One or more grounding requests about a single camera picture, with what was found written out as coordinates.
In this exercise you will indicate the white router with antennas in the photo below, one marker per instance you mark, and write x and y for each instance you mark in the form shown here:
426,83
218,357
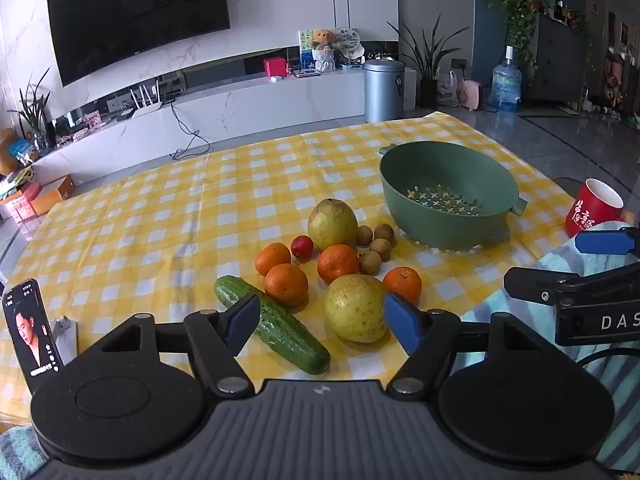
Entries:
147,110

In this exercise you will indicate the red box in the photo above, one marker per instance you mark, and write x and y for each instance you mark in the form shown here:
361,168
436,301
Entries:
275,67

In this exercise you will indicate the silver phone stand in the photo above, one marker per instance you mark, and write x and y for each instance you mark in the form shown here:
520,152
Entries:
67,335

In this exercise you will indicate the teddy bear bouquet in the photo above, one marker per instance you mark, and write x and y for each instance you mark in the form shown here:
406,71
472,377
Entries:
322,55

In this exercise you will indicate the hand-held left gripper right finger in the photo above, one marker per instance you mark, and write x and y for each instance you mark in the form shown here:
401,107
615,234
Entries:
404,322

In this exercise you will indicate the long-leaf plant in black pot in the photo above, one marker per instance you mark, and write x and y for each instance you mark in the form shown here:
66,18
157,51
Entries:
428,92

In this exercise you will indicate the pink fan heater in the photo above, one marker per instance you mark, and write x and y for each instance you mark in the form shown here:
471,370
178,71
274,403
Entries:
470,95

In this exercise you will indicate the small red fruit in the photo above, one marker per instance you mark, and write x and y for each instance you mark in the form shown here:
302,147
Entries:
302,246

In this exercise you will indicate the blue snack bag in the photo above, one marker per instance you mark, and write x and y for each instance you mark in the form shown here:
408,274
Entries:
22,150

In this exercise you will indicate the yellow-green pear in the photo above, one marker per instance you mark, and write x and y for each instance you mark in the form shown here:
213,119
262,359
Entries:
332,225
352,310

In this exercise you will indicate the blue water jug with pump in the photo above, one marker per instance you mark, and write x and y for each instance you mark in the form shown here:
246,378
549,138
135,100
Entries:
505,85

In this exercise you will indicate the red paper cup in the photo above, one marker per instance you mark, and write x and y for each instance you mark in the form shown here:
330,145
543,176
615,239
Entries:
590,210

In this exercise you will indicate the white plastic bag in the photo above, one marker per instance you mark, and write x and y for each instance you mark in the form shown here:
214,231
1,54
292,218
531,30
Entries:
447,90

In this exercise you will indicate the white floor box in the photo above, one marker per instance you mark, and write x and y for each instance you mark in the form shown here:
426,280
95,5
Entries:
410,90

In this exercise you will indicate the black smartphone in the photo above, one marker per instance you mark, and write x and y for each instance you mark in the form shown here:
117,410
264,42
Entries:
30,335

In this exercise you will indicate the gold gourd vase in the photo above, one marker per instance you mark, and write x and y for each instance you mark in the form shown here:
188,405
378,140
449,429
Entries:
6,152

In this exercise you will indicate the white printed hand fan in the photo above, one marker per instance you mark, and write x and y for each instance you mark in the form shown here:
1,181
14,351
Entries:
350,42

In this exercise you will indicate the black wall television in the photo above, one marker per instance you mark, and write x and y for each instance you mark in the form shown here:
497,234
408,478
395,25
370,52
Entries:
140,15

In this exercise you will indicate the yellow checked tablecloth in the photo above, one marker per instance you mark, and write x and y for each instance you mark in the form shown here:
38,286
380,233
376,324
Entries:
175,220

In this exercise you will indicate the slender-leaf plant in glass vase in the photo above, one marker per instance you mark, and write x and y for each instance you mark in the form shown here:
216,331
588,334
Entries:
35,110

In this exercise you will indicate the orange cardboard box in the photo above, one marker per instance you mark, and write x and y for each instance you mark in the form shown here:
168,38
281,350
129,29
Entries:
55,195

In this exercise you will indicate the green cucumber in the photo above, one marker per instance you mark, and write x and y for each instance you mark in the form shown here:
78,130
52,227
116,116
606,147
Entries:
287,332

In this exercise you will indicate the grey storage cabinet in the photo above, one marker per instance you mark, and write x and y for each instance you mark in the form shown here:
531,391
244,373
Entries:
555,60

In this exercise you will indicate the teal striped blanket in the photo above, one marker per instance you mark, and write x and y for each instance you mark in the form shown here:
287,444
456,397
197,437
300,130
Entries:
625,400

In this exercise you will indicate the grey metal trash can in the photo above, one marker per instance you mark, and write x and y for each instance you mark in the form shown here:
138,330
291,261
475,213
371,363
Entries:
382,90

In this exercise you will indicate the green plastic colander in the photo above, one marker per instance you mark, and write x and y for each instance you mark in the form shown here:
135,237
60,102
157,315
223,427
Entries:
450,222

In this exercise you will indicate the trailing ivy on cabinet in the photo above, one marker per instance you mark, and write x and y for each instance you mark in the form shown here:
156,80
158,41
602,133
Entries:
520,10

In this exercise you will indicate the white marble TV console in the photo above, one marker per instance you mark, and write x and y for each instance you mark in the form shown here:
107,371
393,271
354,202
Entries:
260,105

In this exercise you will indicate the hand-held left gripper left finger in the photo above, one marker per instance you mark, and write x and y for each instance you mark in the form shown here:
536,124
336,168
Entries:
243,321

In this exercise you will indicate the orange tangerine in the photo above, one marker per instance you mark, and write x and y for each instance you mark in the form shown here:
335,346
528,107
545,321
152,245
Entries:
286,286
272,258
338,263
402,284

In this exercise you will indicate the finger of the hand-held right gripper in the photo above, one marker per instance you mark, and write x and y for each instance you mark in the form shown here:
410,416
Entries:
602,243
545,285

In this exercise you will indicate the pink boxes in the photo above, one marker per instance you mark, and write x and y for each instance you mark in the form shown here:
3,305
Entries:
20,205

